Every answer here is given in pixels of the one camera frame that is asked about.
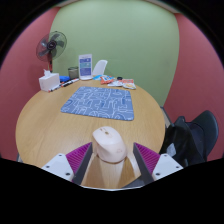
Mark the black standing fan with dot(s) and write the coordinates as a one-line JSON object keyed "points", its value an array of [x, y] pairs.
{"points": [[51, 45]]}

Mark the small black object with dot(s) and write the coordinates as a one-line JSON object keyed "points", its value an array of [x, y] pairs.
{"points": [[119, 78]]}

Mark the light blue snack packet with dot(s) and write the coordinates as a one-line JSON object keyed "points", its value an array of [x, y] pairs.
{"points": [[98, 77]]}

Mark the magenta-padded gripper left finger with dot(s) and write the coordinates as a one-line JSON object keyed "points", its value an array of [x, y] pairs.
{"points": [[59, 165]]}

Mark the black-capped whiteboard marker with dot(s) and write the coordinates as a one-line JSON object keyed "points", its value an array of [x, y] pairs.
{"points": [[55, 88]]}

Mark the orange and white snack packet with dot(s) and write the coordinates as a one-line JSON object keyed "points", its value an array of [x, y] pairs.
{"points": [[129, 84]]}

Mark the white chair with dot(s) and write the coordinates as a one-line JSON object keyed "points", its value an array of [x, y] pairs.
{"points": [[100, 67]]}

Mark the blue patterned mouse pad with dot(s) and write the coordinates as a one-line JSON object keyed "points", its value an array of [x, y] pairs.
{"points": [[98, 102]]}

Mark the red-capped whiteboard marker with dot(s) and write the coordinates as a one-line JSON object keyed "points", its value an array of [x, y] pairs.
{"points": [[70, 82]]}

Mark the blue whiteboard eraser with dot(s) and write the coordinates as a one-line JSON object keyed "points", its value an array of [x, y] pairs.
{"points": [[64, 79]]}

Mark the white tissue box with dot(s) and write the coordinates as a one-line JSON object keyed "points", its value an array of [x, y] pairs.
{"points": [[49, 82]]}

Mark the dark mesh pen cup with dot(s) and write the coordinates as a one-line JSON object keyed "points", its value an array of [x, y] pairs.
{"points": [[73, 73]]}

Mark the cream computer mouse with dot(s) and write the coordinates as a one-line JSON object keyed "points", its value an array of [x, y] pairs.
{"points": [[109, 144]]}

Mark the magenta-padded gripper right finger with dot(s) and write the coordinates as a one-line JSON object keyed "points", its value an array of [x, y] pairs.
{"points": [[165, 165]]}

